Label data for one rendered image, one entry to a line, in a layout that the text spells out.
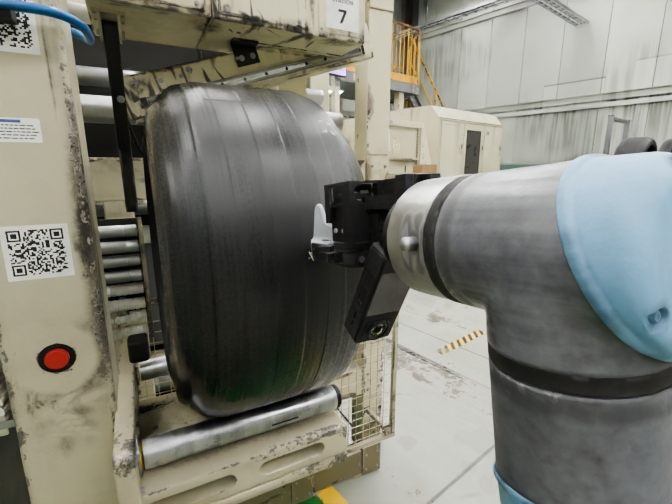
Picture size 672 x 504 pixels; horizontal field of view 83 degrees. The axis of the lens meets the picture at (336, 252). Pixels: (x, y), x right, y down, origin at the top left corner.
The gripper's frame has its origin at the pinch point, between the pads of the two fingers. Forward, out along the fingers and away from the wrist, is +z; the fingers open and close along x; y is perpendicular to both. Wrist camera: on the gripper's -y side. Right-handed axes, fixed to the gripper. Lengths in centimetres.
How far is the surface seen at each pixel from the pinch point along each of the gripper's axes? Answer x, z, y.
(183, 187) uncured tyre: 15.3, 5.2, 8.3
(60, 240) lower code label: 30.4, 21.0, 2.5
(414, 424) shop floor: -98, 109, -111
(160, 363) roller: 19, 46, -27
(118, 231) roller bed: 25, 62, 2
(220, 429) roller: 12.0, 17.8, -30.0
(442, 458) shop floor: -95, 84, -114
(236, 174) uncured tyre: 9.3, 3.5, 9.6
